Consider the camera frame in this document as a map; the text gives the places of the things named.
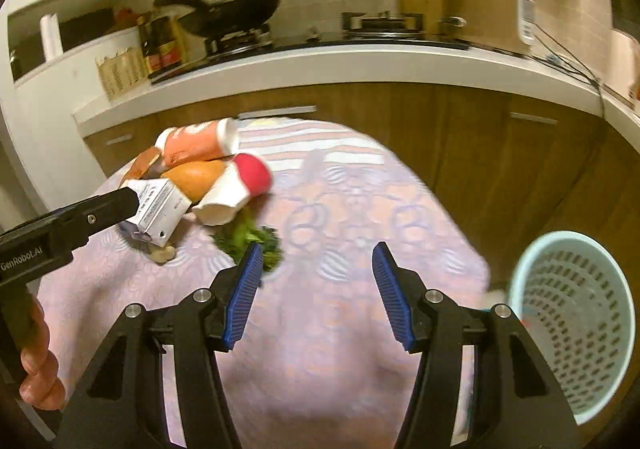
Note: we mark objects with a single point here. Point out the white printed carton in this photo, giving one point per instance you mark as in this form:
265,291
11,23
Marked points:
160,206

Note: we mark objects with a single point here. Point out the white paper roll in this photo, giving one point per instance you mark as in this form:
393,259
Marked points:
51,36

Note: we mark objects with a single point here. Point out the brown wrapper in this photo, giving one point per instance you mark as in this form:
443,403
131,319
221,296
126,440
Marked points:
142,164

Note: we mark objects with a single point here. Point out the green leafy vegetable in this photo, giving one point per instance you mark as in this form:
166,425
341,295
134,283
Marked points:
250,236

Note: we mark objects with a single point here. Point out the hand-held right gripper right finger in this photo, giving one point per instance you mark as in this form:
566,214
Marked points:
392,294

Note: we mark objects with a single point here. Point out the black gas stove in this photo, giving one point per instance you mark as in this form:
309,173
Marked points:
350,39

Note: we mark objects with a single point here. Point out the wooden kitchen cabinet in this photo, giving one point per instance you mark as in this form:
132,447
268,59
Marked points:
450,139

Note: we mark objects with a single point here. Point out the floral pink blanket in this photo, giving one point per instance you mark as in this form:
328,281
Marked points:
325,189

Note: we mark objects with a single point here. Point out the pale pink electric kettle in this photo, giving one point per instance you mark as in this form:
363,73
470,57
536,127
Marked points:
625,59

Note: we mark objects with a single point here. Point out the brown rice cooker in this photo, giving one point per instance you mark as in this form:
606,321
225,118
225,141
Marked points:
480,9

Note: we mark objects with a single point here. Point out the red and white paper cup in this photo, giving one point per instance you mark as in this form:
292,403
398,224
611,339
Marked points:
232,189

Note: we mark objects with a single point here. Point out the black ladle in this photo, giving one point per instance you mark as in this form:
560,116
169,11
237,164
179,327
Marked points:
180,11

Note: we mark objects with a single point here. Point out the person's left hand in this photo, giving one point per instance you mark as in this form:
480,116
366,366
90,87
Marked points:
40,369

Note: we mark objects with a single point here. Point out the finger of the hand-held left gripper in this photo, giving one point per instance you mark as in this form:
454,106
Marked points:
107,208

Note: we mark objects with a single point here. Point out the light blue plastic basket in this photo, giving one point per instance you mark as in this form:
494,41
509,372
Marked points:
565,329

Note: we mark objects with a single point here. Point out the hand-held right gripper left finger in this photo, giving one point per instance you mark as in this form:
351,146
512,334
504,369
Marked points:
245,289

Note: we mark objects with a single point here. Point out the dark sauce bottle red label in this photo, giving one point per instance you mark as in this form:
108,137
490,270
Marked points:
149,46
171,41

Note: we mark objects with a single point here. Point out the orange paper cup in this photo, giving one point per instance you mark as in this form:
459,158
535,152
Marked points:
195,141

